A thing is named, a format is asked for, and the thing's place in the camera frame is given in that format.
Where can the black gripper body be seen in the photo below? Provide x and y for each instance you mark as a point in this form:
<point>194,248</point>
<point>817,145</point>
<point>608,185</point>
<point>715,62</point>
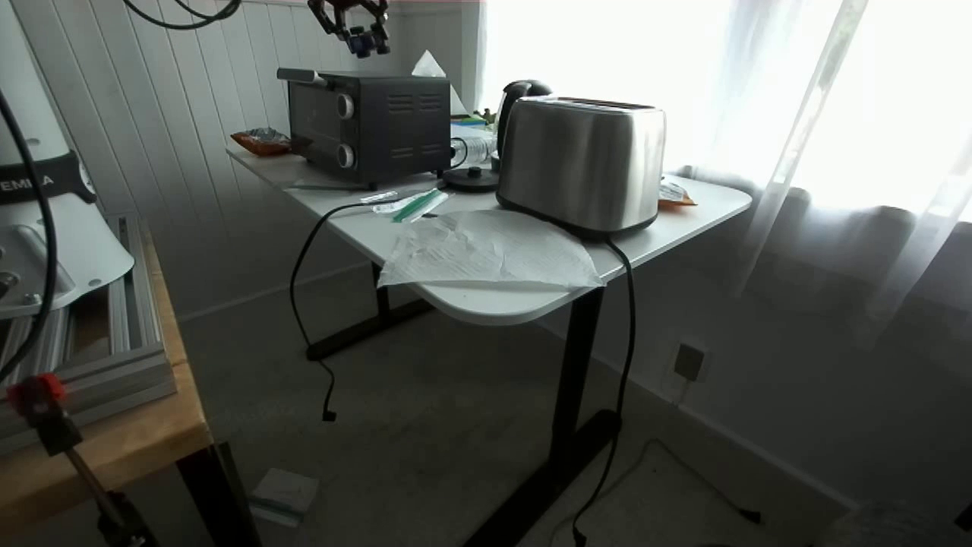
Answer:
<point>350,10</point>

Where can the wooden workbench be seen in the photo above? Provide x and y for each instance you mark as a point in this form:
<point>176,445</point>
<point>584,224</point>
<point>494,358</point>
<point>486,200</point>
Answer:
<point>112,434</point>

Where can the black electric kettle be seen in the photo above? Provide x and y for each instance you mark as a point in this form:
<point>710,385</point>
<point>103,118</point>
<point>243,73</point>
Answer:
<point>517,100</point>

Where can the wall power outlet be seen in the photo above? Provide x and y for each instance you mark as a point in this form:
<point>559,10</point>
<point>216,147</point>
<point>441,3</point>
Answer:
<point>690,361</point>

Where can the toy monster truck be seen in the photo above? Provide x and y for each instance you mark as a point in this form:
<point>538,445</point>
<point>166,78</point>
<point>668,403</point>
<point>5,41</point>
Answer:
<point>366,42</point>

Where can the brown flat tray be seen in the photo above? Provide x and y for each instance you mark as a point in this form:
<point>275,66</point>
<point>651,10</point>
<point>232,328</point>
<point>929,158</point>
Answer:
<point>262,139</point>

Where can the aluminium rail frame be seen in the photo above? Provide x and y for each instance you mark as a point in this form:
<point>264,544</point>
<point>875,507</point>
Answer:
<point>112,334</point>

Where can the grey flat floor box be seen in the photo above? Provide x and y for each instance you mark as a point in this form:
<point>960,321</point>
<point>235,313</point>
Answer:
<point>284,493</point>

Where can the silver two-slot toaster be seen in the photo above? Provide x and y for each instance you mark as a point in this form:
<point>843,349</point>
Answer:
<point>580,161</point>

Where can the round black kettle base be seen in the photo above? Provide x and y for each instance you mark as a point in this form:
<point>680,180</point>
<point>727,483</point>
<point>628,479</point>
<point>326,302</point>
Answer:
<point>473,180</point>

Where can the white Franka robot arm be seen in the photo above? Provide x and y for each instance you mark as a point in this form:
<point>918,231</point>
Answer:
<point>41,228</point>

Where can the round oven knob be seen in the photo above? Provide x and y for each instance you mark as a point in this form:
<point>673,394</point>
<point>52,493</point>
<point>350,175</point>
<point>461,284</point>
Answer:
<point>344,156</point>
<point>344,104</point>

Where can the red bar clamp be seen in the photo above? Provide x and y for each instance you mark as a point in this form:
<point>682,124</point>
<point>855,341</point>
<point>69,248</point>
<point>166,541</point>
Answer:
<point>48,403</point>

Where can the black table frame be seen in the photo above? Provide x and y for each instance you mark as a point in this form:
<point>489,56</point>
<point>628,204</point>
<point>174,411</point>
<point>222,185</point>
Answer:
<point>567,406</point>

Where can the white sheer curtain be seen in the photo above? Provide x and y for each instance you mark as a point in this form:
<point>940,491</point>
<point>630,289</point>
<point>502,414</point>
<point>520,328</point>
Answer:
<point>771,132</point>

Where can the black toaster oven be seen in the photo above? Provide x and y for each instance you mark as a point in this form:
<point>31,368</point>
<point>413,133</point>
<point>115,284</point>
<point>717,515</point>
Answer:
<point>380,123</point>

